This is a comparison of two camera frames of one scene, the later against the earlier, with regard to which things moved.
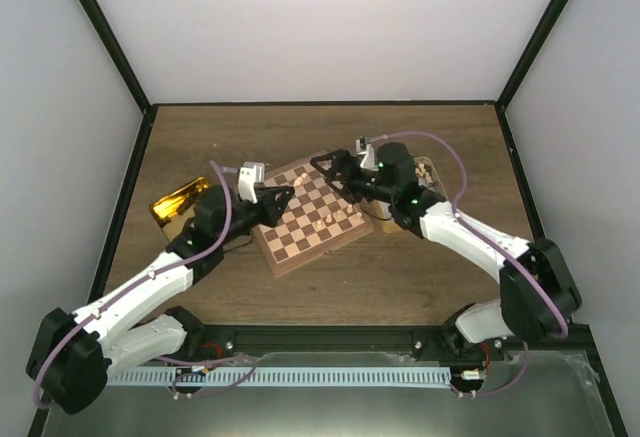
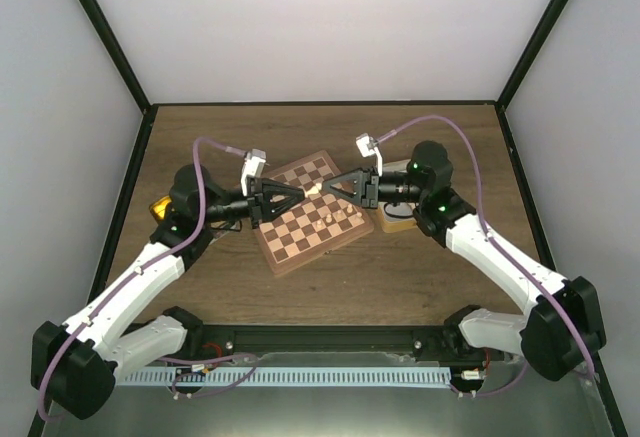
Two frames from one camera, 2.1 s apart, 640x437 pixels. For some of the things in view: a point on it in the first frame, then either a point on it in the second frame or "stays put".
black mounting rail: x=225 y=342 stays put
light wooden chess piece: x=299 y=179 -> x=314 y=190
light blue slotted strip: x=166 y=377 stays put
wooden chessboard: x=319 y=219 stays put
